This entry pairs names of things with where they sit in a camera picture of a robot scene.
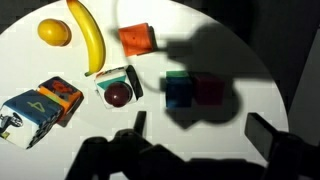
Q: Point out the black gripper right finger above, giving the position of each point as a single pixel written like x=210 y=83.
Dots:
x=286 y=156

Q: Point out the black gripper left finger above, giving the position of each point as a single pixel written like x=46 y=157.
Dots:
x=126 y=156

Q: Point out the pink toy block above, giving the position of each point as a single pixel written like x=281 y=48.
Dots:
x=208 y=89

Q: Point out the black block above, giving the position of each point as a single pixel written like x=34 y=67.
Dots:
x=131 y=80

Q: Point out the blue toy block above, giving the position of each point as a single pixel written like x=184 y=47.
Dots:
x=179 y=92

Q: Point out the dark green toy block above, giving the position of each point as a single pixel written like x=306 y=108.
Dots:
x=176 y=73

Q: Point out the orange toy block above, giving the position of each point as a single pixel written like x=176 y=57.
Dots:
x=136 y=39

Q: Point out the dark red toy ball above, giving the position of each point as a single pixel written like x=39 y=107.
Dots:
x=117 y=94

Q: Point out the yellow toy banana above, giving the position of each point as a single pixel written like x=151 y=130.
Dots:
x=90 y=36

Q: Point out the yellow toy lemon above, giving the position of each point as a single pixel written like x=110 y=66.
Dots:
x=52 y=32

